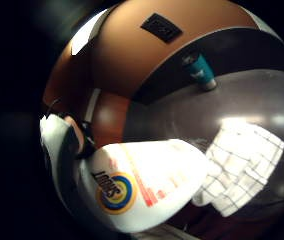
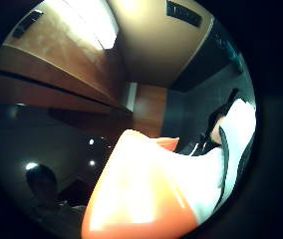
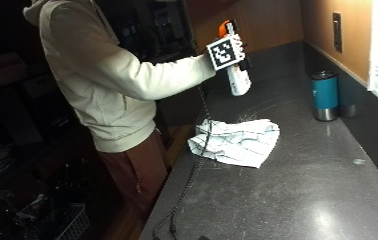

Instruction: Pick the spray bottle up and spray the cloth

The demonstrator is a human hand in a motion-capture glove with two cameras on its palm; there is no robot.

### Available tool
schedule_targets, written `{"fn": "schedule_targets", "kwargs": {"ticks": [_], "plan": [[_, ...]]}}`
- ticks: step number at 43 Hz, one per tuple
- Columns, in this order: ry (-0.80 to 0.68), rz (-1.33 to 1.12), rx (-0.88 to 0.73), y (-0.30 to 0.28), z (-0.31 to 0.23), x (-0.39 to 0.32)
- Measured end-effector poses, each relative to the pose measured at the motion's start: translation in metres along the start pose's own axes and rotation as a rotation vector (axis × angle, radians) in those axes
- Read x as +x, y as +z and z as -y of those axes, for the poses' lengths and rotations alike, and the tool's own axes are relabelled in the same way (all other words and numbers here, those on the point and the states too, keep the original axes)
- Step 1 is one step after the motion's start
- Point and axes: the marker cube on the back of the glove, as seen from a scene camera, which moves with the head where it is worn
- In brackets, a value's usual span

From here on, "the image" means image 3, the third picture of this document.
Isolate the black cable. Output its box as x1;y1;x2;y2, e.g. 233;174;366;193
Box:
150;83;214;240

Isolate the black wall outlet plate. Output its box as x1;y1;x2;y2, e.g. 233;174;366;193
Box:
331;12;343;54

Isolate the white marker cube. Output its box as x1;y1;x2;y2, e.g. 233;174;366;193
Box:
205;35;246;72

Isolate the white checked cloth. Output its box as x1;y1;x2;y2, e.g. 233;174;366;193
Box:
186;118;282;169

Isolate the white spray bottle orange nozzle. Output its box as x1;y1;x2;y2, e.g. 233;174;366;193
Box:
217;19;253;97

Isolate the the person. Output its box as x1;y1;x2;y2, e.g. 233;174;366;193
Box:
21;0;253;221

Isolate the teal steel travel tumbler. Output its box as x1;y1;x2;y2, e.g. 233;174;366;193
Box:
309;70;340;122

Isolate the wire basket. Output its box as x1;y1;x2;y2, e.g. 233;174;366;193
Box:
13;201;90;240

